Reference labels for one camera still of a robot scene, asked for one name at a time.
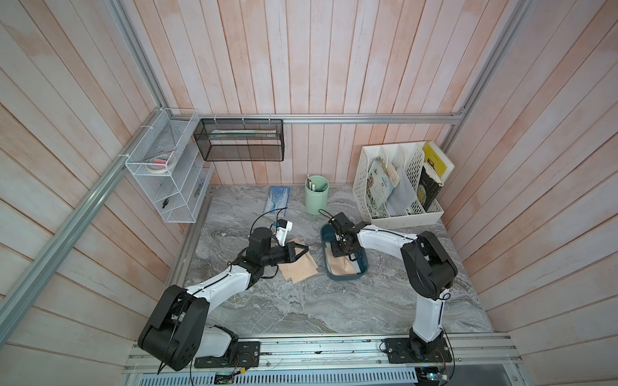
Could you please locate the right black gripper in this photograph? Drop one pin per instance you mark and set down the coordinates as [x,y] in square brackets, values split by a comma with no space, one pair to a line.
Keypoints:
[336,253]

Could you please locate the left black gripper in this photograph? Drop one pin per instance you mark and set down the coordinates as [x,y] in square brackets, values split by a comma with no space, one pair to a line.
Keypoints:
[298,256]

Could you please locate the brown stationery paper sheet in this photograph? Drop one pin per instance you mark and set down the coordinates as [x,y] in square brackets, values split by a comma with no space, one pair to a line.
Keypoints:
[303,268]

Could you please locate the brown paper stack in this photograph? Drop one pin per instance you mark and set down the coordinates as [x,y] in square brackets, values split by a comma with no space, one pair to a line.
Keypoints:
[340,266]

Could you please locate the dark teal storage box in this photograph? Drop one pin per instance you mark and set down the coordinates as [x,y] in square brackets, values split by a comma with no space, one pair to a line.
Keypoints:
[327,237]

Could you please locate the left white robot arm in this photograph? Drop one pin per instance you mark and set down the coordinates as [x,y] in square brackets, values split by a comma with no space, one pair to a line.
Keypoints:
[177,333]

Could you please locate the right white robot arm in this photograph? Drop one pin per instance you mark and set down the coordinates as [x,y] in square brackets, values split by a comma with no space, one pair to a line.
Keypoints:
[430,269]

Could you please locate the mint green pen cup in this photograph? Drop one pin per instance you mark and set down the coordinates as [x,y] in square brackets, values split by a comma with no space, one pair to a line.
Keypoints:
[316,194]

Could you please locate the blue packaged item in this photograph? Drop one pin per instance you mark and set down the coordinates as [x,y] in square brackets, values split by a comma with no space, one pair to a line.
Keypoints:
[277,198]

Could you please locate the grey folder in organizer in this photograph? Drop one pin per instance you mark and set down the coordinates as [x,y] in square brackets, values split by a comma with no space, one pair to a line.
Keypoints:
[402,197]

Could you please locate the illustrated booklet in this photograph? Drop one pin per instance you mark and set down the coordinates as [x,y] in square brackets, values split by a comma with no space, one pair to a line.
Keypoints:
[381,180]

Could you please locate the dark book in organizer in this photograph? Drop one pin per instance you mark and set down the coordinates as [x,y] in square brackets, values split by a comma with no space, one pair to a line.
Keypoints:
[429,186]

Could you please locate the white plastic file organizer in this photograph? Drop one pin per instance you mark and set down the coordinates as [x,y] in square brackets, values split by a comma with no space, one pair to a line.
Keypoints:
[410,157]

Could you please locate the yellow book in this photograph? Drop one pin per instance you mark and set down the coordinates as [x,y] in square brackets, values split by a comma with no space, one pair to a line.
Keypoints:
[435,157]

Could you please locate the tape roll on shelf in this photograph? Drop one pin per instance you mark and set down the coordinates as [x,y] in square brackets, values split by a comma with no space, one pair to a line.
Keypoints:
[158,166]

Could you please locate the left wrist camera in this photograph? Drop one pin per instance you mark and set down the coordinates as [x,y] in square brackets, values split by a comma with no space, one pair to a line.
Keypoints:
[282,229]

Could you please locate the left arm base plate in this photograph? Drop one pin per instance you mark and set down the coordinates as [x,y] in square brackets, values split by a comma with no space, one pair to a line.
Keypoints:
[239,355]

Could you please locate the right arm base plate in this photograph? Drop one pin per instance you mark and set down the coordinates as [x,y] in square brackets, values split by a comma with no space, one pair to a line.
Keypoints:
[415,350]

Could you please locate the black mesh wall basket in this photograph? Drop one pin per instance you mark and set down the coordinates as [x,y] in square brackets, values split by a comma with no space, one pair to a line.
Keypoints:
[240,139]

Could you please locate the aluminium rail frame front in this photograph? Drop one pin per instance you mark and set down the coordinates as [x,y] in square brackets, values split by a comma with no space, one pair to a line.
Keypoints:
[312,352]

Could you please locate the white wire wall shelf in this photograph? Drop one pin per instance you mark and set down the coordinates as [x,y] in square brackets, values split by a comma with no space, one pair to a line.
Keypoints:
[177,196]

